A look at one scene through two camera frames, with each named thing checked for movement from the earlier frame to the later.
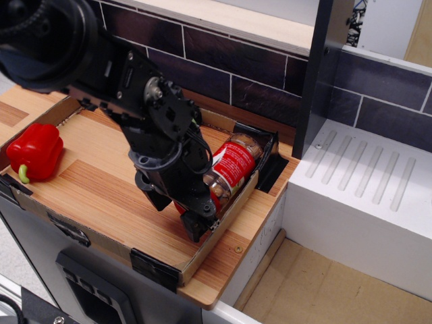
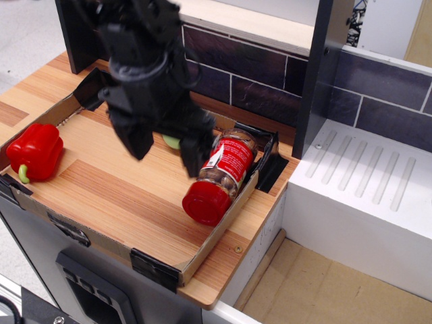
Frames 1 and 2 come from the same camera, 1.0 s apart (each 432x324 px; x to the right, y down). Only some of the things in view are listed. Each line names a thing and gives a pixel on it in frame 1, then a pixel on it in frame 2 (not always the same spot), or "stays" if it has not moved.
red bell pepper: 34,151 stays
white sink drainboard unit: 364,199 stays
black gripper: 176,172 -> 160,102
